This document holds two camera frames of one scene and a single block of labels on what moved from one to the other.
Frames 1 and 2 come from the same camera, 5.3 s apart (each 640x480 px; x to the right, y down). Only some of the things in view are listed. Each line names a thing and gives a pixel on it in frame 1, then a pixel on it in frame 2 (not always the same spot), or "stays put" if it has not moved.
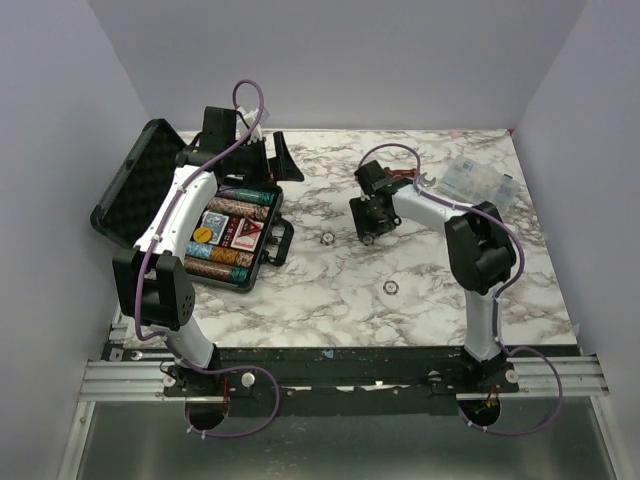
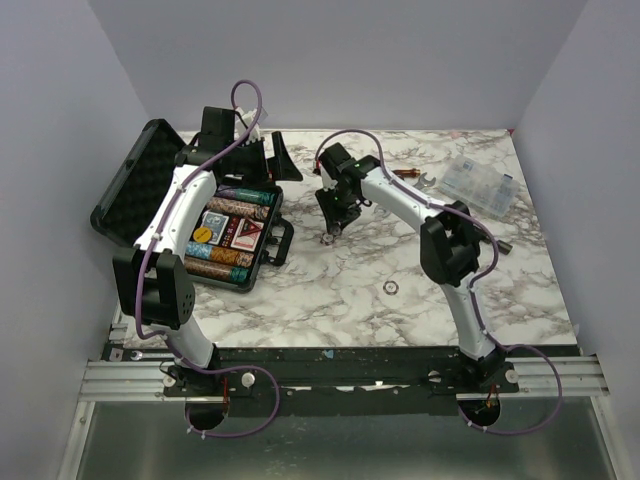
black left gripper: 270,170 stays put
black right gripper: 361,225 -> 332,215
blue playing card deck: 217,223 stays put
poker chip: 391,287 stays put
